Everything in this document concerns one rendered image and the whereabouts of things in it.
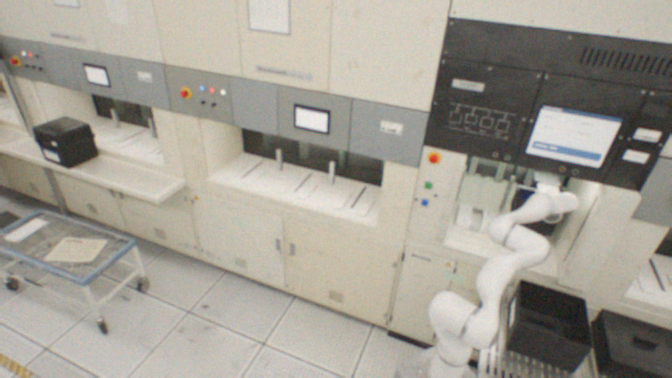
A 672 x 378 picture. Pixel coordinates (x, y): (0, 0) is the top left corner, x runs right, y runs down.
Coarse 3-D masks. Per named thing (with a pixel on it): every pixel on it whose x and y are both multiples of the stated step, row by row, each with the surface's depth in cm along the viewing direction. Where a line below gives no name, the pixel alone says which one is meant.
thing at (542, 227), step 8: (536, 176) 193; (544, 176) 193; (552, 176) 193; (520, 184) 209; (552, 184) 188; (560, 192) 199; (512, 200) 212; (520, 200) 192; (512, 208) 206; (520, 224) 199; (528, 224) 197; (536, 224) 196; (544, 224) 194; (552, 224) 192; (536, 232) 198; (544, 232) 196; (552, 232) 194
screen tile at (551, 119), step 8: (544, 120) 150; (552, 120) 149; (560, 120) 148; (576, 120) 146; (568, 128) 148; (536, 136) 154; (544, 136) 153; (552, 136) 152; (560, 136) 151; (568, 136) 150
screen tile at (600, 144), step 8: (584, 120) 145; (584, 128) 146; (592, 128) 145; (600, 128) 144; (576, 136) 149; (600, 136) 145; (608, 136) 144; (576, 144) 150; (584, 144) 149; (592, 144) 148; (600, 144) 147
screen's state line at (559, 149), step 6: (534, 144) 156; (540, 144) 155; (546, 144) 154; (552, 144) 153; (552, 150) 155; (558, 150) 154; (564, 150) 153; (570, 150) 152; (576, 150) 151; (582, 150) 150; (576, 156) 152; (582, 156) 151; (588, 156) 150; (594, 156) 150; (600, 156) 149
